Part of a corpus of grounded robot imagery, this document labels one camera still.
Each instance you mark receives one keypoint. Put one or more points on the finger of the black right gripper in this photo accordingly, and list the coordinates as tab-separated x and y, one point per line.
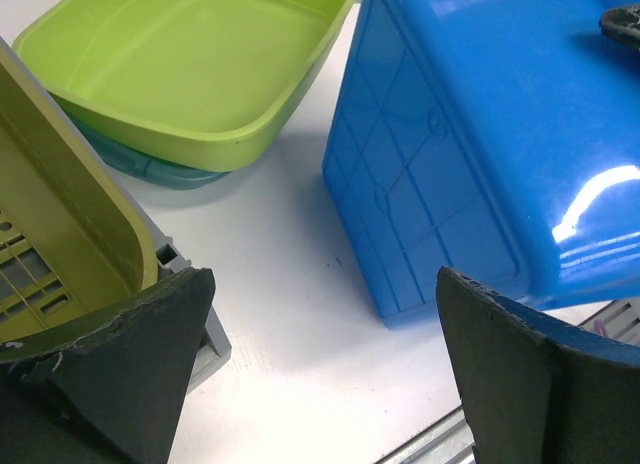
621	23

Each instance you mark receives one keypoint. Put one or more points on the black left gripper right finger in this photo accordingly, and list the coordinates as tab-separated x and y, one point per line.
535	389

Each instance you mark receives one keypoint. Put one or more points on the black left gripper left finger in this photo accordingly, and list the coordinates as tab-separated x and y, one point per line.
107	387

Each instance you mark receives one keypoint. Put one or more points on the large blue plastic container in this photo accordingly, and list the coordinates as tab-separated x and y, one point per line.
496	137

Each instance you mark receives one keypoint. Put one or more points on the lime green plastic tub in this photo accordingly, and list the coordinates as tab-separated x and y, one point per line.
207	84

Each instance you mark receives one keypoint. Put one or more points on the olive green slotted basket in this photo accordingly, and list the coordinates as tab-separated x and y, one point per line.
71	242

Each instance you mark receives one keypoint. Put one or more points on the teal plastic tub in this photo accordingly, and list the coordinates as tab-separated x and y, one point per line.
146	167

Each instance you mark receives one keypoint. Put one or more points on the aluminium front rail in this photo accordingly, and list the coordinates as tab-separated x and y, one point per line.
447	441

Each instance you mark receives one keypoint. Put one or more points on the white slotted cable duct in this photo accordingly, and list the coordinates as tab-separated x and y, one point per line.
618	321

